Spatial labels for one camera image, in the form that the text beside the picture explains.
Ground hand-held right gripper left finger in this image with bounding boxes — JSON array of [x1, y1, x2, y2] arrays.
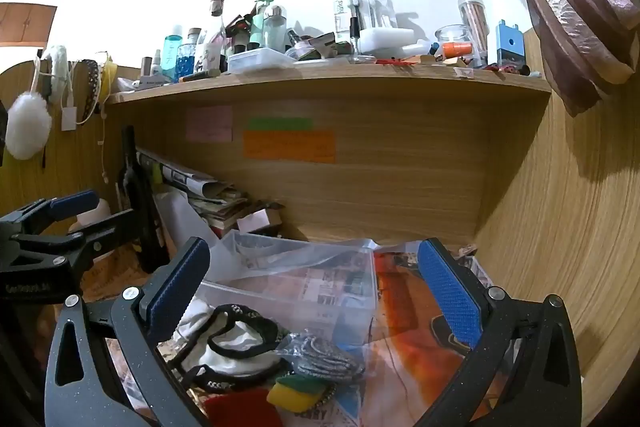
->
[[44, 236, 212, 427]]

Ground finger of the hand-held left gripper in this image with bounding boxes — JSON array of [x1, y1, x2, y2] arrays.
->
[[0, 189, 100, 239], [10, 208, 137, 271]]

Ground clear lidded plastic box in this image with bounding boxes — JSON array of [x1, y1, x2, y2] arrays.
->
[[227, 47, 297, 75]]

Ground orange tube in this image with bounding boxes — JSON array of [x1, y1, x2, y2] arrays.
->
[[440, 42, 472, 60]]

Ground round glass jar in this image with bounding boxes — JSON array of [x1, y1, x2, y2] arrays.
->
[[434, 24, 474, 58]]

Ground clear plastic storage box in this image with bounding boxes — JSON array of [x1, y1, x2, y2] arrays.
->
[[197, 229, 379, 350]]

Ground orange sticky note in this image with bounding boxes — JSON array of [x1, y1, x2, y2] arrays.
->
[[243, 130, 336, 164]]

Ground blue box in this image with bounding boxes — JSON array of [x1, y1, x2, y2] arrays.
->
[[495, 20, 524, 68]]

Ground brown wooden board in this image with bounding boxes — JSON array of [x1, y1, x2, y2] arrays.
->
[[0, 2, 59, 48]]

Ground pink brown hanging cloth bag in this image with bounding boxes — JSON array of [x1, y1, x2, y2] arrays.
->
[[522, 0, 640, 118]]

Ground white garment with black trim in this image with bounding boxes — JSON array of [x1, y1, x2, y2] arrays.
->
[[167, 299, 293, 393]]

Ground green sticky note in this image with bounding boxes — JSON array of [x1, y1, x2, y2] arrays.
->
[[248, 117, 314, 131]]

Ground red cloth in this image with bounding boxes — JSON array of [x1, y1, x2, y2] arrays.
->
[[202, 388, 284, 427]]

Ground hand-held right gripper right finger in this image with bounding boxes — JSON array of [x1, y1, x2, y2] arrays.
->
[[414, 237, 584, 427]]

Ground black dotted headband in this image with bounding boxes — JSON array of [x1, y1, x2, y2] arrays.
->
[[75, 59, 102, 126]]

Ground yellow and green sponge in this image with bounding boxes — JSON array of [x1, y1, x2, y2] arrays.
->
[[266, 374, 332, 414]]

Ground white fluffy brush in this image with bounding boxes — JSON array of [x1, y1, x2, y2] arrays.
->
[[42, 45, 71, 94]]

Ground yellow hanging item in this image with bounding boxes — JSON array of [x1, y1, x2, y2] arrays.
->
[[98, 53, 120, 104]]

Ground tall clear labelled bottle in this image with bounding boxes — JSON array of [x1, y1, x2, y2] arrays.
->
[[332, 0, 351, 44]]

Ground white rectangular box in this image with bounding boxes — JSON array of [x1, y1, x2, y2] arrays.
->
[[357, 27, 429, 58]]

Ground stack of newspapers and books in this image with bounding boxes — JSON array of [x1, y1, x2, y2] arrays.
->
[[137, 147, 287, 239]]

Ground teal bottle with green cap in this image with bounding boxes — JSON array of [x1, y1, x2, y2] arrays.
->
[[249, 0, 275, 50]]

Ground clear bottle with silver top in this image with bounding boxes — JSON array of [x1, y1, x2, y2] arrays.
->
[[263, 5, 289, 52]]

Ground tall jar of brown sticks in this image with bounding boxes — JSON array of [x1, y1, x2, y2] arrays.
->
[[457, 0, 490, 68]]

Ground clear pump dispenser bottle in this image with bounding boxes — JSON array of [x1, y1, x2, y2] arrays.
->
[[345, 0, 399, 34]]

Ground white fluffy puff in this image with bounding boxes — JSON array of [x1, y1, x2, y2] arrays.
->
[[5, 92, 53, 160]]

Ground clear glass bottle with cork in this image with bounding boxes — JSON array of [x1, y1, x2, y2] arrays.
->
[[202, 0, 229, 72]]

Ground jar of blue beads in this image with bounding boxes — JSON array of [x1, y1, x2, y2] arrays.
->
[[176, 28, 201, 80]]

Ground dark wine bottle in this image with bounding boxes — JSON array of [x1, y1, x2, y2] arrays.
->
[[117, 125, 172, 274]]

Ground grey patterned cloth in bag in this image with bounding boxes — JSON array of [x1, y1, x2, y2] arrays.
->
[[275, 331, 369, 384]]

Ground pink sticky note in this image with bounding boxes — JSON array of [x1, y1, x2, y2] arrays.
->
[[186, 106, 234, 142]]

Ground wooden shelf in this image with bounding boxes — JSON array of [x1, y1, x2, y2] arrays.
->
[[102, 58, 553, 106]]

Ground black dropper bottle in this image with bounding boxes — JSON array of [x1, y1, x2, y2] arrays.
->
[[350, 4, 362, 56]]

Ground blue liquid bottle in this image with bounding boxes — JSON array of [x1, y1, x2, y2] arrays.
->
[[161, 26, 185, 82]]

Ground orange printed paper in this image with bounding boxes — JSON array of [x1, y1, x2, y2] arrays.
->
[[372, 249, 483, 427]]

